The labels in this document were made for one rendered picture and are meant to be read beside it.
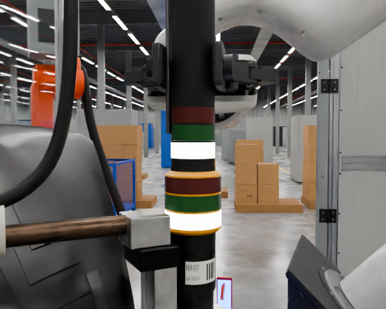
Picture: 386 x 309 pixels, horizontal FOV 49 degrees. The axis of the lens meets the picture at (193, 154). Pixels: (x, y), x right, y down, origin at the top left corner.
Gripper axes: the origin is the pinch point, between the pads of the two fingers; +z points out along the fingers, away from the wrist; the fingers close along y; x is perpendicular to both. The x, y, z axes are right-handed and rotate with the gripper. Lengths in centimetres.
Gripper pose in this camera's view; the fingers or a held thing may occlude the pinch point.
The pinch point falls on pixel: (190, 67)
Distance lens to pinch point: 32.8
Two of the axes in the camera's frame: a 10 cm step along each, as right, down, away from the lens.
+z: -1.4, 0.4, -9.9
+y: -9.9, -0.1, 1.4
